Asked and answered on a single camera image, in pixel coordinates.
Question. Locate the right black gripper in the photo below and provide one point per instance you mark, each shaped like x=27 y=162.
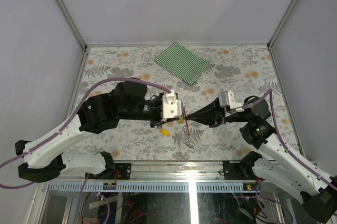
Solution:
x=213 y=114

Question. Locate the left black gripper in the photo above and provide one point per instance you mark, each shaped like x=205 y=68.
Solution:
x=159 y=122

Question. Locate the key with yellow tag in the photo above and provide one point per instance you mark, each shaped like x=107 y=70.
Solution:
x=165 y=132

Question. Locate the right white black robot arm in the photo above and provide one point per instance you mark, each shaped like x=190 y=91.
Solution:
x=273 y=160

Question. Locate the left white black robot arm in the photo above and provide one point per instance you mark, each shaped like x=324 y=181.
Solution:
x=132 y=99

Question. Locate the green striped folded cloth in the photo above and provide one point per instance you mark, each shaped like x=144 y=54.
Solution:
x=182 y=63

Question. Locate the floral table mat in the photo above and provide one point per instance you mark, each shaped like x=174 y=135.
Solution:
x=245 y=70

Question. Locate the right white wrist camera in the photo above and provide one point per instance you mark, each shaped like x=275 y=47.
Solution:
x=228 y=103

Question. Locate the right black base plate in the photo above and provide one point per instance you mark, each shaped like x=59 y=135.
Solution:
x=231 y=170

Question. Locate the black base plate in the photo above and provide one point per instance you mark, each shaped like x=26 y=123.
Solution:
x=119 y=171
x=231 y=170

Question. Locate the aluminium mounting rail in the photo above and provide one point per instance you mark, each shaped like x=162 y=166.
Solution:
x=168 y=170

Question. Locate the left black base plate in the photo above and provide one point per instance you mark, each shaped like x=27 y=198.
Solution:
x=119 y=171

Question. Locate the aluminium frame profiles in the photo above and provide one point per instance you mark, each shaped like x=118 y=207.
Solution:
x=123 y=38

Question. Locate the blue slotted cable duct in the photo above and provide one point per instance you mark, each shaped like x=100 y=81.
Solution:
x=127 y=186

